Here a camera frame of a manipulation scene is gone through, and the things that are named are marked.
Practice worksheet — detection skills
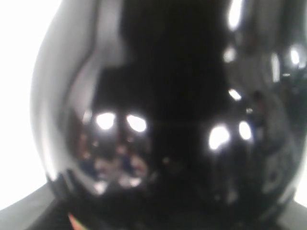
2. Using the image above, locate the dark soy sauce bottle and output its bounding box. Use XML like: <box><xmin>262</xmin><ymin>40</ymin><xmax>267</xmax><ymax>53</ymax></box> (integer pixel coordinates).
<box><xmin>30</xmin><ymin>0</ymin><xmax>307</xmax><ymax>230</ymax></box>

